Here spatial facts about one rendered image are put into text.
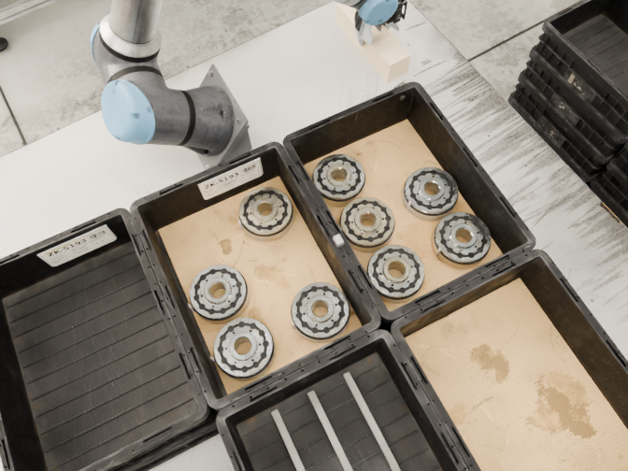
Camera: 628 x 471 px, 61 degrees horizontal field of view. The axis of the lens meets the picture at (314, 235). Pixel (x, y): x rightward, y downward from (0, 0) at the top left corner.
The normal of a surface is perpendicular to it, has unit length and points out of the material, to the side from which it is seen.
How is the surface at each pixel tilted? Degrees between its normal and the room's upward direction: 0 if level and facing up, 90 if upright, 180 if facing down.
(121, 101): 51
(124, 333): 0
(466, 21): 0
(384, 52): 0
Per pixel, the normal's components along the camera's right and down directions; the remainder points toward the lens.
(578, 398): -0.03, -0.41
